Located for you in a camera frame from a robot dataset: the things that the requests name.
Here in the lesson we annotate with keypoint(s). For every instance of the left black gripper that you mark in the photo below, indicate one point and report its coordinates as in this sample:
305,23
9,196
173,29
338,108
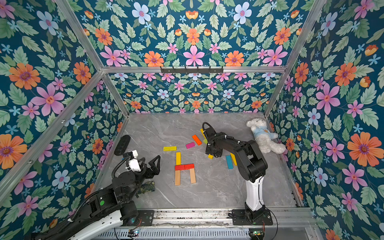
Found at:
155,171

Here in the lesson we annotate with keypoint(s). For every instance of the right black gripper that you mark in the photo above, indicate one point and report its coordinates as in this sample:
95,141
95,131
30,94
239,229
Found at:
212,148

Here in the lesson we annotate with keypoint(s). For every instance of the long yellow block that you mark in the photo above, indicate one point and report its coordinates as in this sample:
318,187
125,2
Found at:
178,159
233,159

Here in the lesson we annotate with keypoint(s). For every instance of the red block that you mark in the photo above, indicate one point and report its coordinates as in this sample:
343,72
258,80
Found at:
189,166
180,167

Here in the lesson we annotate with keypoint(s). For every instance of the natural wood block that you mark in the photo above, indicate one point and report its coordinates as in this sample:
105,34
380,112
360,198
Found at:
177,177
192,176

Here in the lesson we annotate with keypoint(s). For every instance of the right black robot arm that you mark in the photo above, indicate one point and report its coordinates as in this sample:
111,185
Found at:
251,165

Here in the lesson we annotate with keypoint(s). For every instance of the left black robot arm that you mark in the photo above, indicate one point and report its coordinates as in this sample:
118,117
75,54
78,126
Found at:
109,207

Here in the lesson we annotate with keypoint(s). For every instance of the long orange block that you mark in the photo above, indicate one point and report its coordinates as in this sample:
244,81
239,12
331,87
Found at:
197,140

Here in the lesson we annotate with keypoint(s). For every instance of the floral patterned pouch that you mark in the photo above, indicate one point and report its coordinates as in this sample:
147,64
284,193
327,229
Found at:
146,187

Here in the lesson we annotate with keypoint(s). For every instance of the magenta block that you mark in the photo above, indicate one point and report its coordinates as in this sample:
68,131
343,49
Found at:
190,145

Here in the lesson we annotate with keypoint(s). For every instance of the yellow flat block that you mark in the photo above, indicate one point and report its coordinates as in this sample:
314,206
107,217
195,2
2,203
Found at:
170,149

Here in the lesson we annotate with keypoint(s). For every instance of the black oval case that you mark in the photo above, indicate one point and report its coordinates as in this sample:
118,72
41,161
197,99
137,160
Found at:
122,145

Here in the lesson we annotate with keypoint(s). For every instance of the teal blue block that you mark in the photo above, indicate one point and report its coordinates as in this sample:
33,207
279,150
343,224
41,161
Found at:
229,162

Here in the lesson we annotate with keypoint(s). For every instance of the white teddy bear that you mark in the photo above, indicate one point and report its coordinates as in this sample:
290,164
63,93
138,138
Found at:
265,138

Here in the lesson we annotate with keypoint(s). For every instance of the black hook rail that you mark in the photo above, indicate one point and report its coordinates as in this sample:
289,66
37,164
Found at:
190,70

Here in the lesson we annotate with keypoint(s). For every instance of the left aluminium frame bar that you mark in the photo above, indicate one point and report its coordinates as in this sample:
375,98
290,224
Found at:
21,168

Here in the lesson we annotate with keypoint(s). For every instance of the horizontal aluminium frame bar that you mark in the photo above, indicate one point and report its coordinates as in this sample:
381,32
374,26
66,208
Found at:
142,70

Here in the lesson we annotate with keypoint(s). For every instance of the metal base rail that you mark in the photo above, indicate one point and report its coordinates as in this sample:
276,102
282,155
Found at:
282,217

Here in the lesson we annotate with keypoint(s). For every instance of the aluminium frame post back right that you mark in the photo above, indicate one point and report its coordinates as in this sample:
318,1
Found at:
307,27

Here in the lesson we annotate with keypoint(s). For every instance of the aluminium frame post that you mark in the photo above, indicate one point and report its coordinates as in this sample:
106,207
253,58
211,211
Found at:
307,27
78,30

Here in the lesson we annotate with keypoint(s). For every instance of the aluminium frame post back left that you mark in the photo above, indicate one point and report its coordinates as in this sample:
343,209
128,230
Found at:
78,30

